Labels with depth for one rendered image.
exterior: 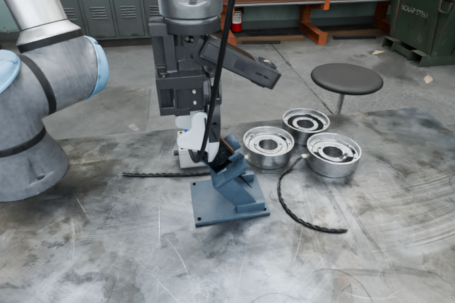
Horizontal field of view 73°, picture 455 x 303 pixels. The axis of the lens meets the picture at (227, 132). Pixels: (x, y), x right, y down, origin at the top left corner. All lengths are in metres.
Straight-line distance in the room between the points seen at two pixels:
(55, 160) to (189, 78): 0.37
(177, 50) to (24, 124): 0.33
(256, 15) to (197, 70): 4.10
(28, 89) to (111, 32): 3.35
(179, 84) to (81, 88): 0.31
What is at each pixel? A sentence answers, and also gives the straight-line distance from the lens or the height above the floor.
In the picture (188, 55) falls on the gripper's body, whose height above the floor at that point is 1.08.
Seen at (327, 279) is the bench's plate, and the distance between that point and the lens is 0.50.
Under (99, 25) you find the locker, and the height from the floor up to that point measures 0.27.
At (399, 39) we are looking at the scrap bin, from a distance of 4.11.
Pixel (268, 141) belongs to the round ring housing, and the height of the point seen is 0.82.
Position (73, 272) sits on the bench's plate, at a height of 0.80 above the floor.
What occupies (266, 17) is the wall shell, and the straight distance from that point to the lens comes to 4.53.
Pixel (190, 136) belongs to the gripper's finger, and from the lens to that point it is 0.44.
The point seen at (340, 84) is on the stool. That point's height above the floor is 0.62.
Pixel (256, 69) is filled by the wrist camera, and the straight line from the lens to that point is 0.40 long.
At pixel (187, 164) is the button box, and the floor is 0.81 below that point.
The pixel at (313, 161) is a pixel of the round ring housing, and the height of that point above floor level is 0.83.
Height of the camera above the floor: 1.21
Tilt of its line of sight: 34 degrees down
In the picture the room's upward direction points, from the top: straight up
